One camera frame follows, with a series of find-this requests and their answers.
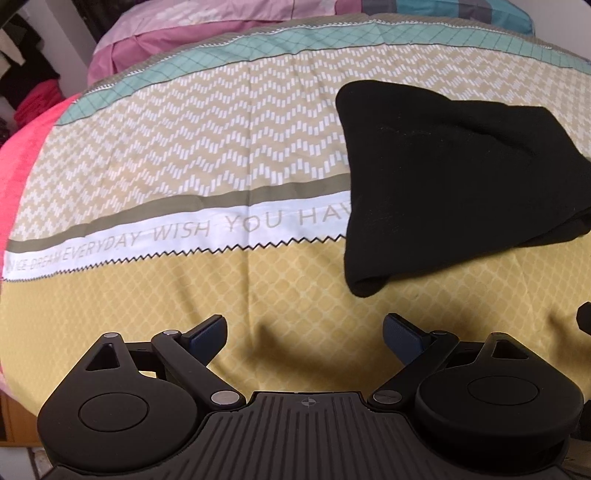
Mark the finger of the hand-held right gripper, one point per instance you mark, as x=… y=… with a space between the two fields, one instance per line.
x=585 y=318

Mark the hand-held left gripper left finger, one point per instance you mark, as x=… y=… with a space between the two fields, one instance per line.
x=207 y=339

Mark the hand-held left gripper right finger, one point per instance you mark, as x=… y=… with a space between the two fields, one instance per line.
x=404 y=337

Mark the black pants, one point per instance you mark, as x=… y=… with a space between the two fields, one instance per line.
x=443 y=184

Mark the patterned beige teal bed quilt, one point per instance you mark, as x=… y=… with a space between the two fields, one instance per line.
x=207 y=175

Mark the coral pink blanket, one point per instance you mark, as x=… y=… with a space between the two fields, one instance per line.
x=18 y=157

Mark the red folded cloth pile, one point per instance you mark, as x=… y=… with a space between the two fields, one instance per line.
x=39 y=101

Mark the pink floral pillow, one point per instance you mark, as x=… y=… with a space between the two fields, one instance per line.
x=184 y=37

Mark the blue grey striped pillow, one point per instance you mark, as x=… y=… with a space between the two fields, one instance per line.
x=438 y=11

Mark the dark hanging clothes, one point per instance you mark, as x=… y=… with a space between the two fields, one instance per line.
x=23 y=50

